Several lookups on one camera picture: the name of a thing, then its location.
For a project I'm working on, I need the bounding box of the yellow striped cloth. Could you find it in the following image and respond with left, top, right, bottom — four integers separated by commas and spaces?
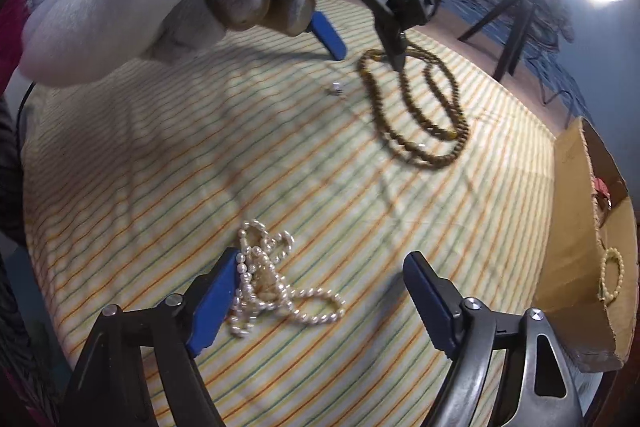
22, 0, 554, 426

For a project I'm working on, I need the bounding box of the black power cable with switch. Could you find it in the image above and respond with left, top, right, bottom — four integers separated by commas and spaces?
529, 16, 591, 118

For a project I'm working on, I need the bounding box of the white pearl necklace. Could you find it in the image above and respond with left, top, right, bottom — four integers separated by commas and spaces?
226, 218, 347, 341

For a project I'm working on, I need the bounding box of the cream bead bracelet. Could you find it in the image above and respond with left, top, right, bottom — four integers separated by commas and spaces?
596, 246, 626, 306

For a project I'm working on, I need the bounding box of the brown wooden bead necklace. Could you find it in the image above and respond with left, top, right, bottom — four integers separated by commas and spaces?
356, 40, 471, 169

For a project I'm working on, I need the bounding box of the black tripod stand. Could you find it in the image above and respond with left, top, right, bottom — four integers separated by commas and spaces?
458, 0, 538, 82

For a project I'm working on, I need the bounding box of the open cardboard box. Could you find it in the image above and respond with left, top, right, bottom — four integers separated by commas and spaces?
533, 118, 639, 373

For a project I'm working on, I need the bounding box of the red strap wristwatch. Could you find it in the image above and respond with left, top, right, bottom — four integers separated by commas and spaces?
593, 176, 612, 213

